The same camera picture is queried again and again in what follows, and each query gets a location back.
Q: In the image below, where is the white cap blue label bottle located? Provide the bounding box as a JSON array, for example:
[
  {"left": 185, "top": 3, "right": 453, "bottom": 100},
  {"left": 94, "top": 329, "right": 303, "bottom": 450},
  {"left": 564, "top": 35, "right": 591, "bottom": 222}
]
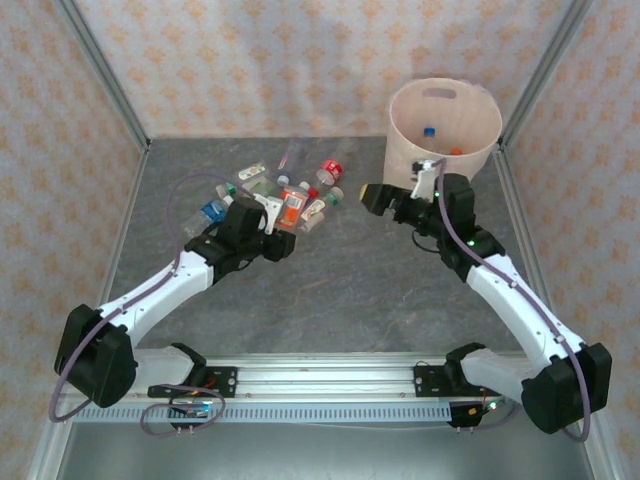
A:
[{"left": 180, "top": 195, "right": 235, "bottom": 237}]

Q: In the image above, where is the red label clear bottle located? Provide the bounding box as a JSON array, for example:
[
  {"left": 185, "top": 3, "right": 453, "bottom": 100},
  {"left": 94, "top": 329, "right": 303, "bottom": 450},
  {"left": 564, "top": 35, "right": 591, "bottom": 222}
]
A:
[{"left": 315, "top": 157, "right": 347, "bottom": 190}]

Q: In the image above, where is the bright orange bottle white sticker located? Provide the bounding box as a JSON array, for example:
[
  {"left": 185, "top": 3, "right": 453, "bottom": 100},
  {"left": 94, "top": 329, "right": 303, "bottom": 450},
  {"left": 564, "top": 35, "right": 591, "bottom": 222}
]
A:
[{"left": 276, "top": 180, "right": 311, "bottom": 232}]

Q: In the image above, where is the clear bottle green white label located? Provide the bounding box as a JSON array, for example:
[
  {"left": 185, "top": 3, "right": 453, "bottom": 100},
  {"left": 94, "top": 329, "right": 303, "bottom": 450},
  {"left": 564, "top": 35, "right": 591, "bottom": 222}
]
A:
[{"left": 237, "top": 159, "right": 270, "bottom": 184}]

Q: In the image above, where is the clear bottle green band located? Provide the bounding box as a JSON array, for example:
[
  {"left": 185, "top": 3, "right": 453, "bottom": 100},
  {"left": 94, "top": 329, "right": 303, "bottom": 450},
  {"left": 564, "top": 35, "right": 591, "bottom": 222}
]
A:
[{"left": 298, "top": 185, "right": 347, "bottom": 233}]

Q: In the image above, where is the pink plastic bin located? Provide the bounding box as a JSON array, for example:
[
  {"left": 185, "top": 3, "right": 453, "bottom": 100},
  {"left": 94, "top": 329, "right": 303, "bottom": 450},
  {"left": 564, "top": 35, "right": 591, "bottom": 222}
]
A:
[{"left": 383, "top": 77, "right": 503, "bottom": 199}]

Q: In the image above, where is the purple tinted clear bottle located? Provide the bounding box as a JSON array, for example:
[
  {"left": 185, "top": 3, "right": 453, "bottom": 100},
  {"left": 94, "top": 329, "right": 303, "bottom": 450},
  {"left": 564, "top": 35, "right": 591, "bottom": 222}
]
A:
[{"left": 276, "top": 141, "right": 307, "bottom": 187}]

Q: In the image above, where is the small circuit board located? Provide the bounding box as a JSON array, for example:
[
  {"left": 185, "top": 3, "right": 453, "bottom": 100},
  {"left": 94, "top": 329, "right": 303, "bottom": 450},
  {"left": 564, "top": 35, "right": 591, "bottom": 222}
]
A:
[
  {"left": 169, "top": 397, "right": 211, "bottom": 419},
  {"left": 467, "top": 397, "right": 506, "bottom": 416}
]

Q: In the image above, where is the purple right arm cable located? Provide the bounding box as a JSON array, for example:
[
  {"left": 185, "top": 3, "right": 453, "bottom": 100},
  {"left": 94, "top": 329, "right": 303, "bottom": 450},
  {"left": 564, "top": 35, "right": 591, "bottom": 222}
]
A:
[{"left": 434, "top": 157, "right": 599, "bottom": 444}]

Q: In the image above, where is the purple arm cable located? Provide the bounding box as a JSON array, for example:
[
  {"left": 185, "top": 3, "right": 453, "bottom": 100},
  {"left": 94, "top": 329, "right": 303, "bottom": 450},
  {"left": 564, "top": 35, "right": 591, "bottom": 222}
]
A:
[
  {"left": 48, "top": 169, "right": 261, "bottom": 437},
  {"left": 434, "top": 157, "right": 599, "bottom": 444}
]

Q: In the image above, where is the aluminium table side rail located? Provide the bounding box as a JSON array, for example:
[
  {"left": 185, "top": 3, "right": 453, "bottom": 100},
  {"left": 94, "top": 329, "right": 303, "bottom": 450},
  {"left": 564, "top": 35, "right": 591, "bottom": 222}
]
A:
[
  {"left": 492, "top": 142, "right": 596, "bottom": 381},
  {"left": 82, "top": 144, "right": 151, "bottom": 362}
]

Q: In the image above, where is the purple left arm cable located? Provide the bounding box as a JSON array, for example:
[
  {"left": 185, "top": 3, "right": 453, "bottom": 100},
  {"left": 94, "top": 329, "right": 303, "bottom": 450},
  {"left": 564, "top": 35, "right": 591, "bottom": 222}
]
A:
[{"left": 48, "top": 169, "right": 261, "bottom": 437}]

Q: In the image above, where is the aluminium frame post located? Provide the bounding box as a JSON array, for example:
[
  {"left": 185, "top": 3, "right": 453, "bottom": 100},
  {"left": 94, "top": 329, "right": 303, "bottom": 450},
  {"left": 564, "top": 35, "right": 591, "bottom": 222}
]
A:
[
  {"left": 52, "top": 0, "right": 152, "bottom": 154},
  {"left": 497, "top": 0, "right": 596, "bottom": 151}
]

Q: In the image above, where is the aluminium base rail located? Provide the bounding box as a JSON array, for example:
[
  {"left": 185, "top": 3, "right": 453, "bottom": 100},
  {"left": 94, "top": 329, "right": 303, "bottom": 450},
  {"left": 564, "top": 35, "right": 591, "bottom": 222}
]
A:
[{"left": 52, "top": 353, "right": 599, "bottom": 402}]

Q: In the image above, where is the slotted grey cable duct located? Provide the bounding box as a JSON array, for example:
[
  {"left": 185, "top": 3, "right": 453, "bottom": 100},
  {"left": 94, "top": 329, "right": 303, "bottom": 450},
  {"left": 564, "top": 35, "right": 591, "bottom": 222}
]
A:
[{"left": 74, "top": 403, "right": 454, "bottom": 425}]

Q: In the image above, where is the aluminium frame leg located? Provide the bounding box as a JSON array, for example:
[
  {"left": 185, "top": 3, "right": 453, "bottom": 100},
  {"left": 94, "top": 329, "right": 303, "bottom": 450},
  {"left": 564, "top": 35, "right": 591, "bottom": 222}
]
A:
[
  {"left": 27, "top": 399, "right": 76, "bottom": 480},
  {"left": 572, "top": 399, "right": 619, "bottom": 480}
]

